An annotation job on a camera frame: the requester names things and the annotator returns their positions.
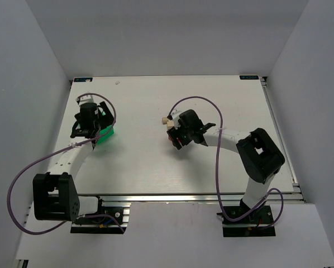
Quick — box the green plastic tray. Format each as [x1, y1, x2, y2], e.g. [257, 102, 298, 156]
[97, 126, 114, 145]

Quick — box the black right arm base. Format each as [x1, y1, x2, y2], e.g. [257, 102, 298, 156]
[217, 205, 276, 238]

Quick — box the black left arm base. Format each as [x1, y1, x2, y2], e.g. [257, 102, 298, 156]
[70, 198, 130, 235]

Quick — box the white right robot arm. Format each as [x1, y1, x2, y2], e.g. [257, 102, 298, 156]
[167, 109, 285, 209]

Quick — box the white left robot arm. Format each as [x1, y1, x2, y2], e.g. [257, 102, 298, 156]
[32, 102, 114, 222]

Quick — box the wood cube with red square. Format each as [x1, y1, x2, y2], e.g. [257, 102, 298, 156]
[166, 121, 174, 129]

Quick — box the blue left corner label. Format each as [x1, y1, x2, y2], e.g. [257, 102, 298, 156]
[73, 77, 93, 83]

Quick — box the blue corner label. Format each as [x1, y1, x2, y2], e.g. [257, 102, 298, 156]
[239, 75, 259, 80]
[73, 77, 93, 83]

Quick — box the blue right corner label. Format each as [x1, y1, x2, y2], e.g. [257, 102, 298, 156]
[239, 75, 259, 80]

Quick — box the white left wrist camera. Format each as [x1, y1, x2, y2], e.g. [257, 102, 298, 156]
[76, 94, 94, 106]

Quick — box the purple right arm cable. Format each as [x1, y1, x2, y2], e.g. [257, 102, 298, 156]
[168, 96, 284, 230]

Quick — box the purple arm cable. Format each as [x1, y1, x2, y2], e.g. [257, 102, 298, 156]
[168, 96, 284, 230]
[7, 92, 126, 235]

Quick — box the aluminium front frame rail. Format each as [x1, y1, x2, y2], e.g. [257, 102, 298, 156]
[74, 191, 306, 204]

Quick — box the aluminium frame rail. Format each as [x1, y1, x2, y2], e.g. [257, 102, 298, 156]
[260, 76, 302, 194]
[74, 191, 306, 204]

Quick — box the aluminium right frame rail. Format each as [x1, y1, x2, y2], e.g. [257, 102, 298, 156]
[260, 76, 302, 194]

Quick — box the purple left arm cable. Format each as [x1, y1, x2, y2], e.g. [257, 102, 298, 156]
[7, 92, 126, 235]

